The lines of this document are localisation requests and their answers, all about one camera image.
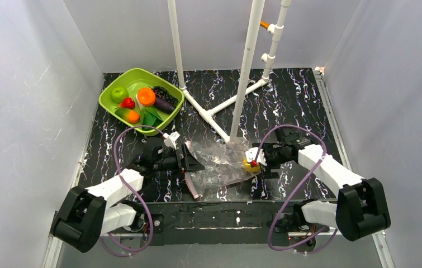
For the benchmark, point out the fake bok choy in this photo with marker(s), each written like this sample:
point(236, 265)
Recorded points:
point(149, 116)

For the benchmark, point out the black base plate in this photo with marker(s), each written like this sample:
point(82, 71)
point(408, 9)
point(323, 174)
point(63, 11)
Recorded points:
point(211, 223)

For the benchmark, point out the fake mango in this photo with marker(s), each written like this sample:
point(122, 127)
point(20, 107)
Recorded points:
point(128, 115)

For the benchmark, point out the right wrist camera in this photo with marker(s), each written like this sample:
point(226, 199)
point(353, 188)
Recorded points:
point(255, 156)

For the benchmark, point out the fake purple eggplant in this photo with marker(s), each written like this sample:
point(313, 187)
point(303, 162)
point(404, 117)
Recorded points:
point(164, 105)

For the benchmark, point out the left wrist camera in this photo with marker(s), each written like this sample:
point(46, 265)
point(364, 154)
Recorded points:
point(170, 140)

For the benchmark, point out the fake red tomato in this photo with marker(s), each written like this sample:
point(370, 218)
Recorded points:
point(127, 103)

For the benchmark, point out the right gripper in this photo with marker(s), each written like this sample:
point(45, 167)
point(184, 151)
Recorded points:
point(271, 165)

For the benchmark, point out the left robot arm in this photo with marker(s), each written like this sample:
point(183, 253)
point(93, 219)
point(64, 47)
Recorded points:
point(87, 214)

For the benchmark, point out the green plastic tray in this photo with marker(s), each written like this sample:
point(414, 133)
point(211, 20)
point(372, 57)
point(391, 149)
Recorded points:
point(133, 80)

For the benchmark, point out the clear zip top bag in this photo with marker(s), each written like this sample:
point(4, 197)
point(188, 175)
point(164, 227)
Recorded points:
point(223, 166)

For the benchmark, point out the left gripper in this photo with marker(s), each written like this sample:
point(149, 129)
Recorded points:
point(184, 159)

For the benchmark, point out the fake yellow pear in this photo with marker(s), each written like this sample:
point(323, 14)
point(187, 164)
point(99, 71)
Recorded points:
point(251, 167)

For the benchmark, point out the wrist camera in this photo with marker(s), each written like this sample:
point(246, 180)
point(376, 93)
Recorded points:
point(170, 140)
point(255, 156)

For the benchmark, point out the fake orange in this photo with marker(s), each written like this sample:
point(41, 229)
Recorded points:
point(146, 97)

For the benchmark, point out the fake dark grapes bunch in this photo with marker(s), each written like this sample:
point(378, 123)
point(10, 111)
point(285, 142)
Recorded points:
point(162, 93)

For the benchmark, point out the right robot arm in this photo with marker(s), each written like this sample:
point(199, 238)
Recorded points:
point(360, 209)

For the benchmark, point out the fake green apple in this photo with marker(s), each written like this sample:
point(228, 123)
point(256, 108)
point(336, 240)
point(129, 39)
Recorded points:
point(119, 94)

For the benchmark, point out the white PVC pipe frame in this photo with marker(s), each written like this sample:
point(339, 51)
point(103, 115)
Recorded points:
point(254, 24)

